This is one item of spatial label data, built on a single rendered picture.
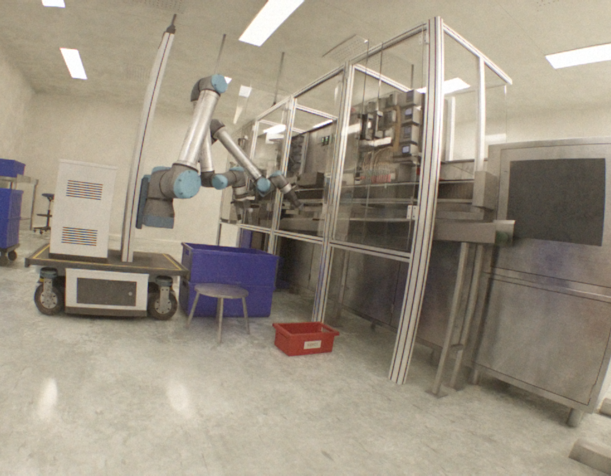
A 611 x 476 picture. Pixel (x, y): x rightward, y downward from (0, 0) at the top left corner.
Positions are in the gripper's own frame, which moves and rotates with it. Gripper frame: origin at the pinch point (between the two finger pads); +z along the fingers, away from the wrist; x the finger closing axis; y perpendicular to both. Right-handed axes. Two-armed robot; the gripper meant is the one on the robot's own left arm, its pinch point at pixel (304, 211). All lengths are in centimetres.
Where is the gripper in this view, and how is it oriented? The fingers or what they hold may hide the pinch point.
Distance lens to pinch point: 250.6
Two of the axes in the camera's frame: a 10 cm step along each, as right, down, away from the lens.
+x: 4.9, 0.5, -8.7
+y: -6.9, 6.3, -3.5
